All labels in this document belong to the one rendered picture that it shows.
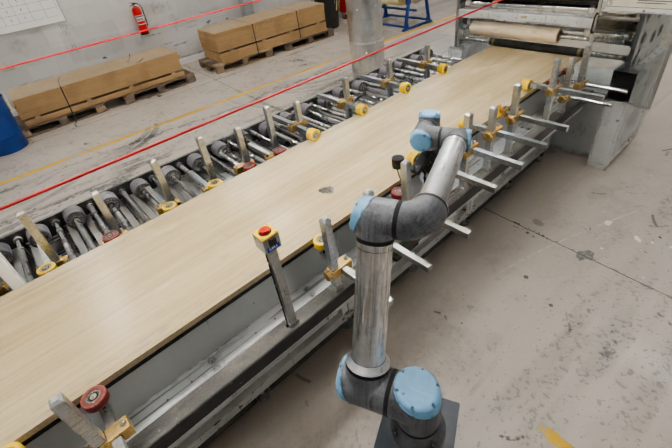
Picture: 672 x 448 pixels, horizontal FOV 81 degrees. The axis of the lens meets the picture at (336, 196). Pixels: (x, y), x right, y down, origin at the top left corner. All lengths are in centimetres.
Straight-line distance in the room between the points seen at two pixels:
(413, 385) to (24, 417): 126
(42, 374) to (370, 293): 122
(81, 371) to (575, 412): 217
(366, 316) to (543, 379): 143
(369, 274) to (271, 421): 136
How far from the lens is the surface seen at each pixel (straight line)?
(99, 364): 174
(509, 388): 244
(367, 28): 567
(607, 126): 396
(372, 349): 134
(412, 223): 110
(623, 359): 272
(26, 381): 187
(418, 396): 138
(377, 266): 118
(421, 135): 158
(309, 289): 198
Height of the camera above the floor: 210
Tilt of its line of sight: 36 degrees down
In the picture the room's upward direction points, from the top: 9 degrees counter-clockwise
